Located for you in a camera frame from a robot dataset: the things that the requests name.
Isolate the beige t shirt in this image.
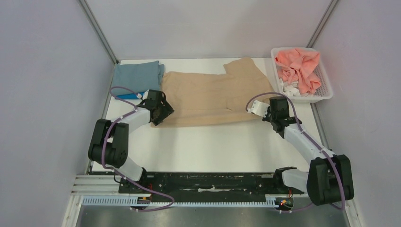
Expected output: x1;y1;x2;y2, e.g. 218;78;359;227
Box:
159;57;274;128

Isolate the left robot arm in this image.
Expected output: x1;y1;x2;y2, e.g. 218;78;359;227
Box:
88;89;174;193

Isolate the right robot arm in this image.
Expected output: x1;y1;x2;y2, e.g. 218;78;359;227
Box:
263;96;354;210

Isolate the white t shirt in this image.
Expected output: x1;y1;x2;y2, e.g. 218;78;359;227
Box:
279;79;312;97

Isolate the bright blue folded t shirt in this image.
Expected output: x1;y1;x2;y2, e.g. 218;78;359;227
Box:
117;92;145;100

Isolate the grey-blue folded t shirt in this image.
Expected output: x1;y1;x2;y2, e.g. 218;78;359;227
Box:
112;61;165;96

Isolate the white plastic basket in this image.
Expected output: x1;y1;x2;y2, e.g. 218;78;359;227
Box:
271;47;333;103

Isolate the pink t shirt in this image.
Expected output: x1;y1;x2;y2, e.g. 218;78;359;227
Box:
275;48;321;95

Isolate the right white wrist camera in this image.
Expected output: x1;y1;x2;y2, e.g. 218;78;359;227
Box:
247;100;270;118

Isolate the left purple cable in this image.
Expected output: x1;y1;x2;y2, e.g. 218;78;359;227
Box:
100;87;175;213

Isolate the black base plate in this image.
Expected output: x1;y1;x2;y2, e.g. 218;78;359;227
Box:
118;172;305;203

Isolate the right corner aluminium post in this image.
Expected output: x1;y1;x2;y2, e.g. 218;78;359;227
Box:
306;0;339;48

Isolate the corner aluminium post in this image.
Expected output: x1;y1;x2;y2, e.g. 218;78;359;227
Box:
306;0;339;48
78;0;120;64

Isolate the white cable duct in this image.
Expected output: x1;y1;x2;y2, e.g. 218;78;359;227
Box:
81;195;282;209

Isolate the left corner aluminium post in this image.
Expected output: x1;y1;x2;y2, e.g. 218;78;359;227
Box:
78;0;120;64

